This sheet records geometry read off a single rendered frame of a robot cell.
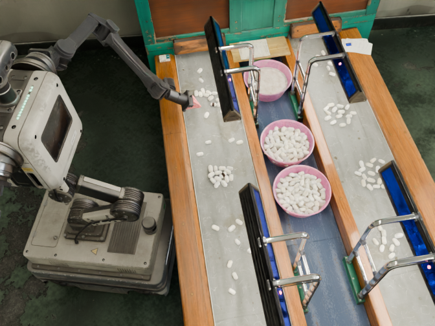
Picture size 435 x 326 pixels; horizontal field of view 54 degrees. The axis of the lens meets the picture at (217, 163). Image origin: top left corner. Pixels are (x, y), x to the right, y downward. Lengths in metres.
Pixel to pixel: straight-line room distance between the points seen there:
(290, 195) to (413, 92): 1.84
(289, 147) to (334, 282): 0.68
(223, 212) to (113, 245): 0.63
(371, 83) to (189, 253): 1.35
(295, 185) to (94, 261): 1.06
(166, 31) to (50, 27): 1.53
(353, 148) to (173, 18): 1.17
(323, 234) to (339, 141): 0.49
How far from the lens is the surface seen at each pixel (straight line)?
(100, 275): 2.38
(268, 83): 2.43
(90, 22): 2.15
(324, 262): 1.99
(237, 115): 1.84
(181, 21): 2.47
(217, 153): 2.13
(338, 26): 2.68
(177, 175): 2.05
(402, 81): 3.67
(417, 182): 2.18
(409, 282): 1.98
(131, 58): 2.12
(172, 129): 2.21
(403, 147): 2.27
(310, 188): 2.07
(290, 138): 2.22
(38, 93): 1.57
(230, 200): 2.00
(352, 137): 2.26
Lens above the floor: 2.51
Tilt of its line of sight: 58 degrees down
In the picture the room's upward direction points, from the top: 4 degrees counter-clockwise
